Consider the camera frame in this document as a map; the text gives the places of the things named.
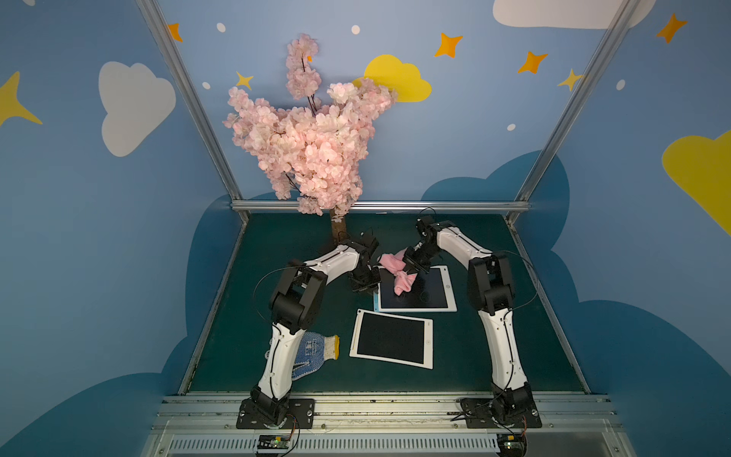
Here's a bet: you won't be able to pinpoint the white drawing tablet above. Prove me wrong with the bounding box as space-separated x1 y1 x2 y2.
373 266 457 313
350 310 434 369

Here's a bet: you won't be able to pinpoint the left green circuit board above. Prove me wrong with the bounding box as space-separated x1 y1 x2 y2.
255 435 292 454

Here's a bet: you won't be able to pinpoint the pink cherry blossom tree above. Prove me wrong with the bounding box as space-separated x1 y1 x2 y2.
224 34 398 242

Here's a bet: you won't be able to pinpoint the pink cloth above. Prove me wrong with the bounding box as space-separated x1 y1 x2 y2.
379 249 418 296

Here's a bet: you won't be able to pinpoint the right green circuit board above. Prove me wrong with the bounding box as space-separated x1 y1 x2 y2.
497 434 527 457

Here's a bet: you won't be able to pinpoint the green circuit board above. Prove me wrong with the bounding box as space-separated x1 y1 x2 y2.
255 435 292 454
497 434 527 457

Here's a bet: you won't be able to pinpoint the aluminium front mounting rail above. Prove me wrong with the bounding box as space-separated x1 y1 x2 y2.
141 392 636 456

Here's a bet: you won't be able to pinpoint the blue dotted work glove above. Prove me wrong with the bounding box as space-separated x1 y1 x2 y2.
291 331 341 381

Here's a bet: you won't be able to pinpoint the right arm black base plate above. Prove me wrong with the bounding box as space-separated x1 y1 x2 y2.
459 397 543 430

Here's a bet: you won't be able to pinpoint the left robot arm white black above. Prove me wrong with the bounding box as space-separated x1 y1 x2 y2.
240 233 380 428

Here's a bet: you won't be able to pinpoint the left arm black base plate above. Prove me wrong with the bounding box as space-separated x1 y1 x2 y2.
235 398 315 430

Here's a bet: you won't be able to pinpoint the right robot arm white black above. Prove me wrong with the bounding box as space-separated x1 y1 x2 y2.
404 216 542 428

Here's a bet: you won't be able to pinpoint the aluminium frame rails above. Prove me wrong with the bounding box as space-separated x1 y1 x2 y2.
137 1 640 393

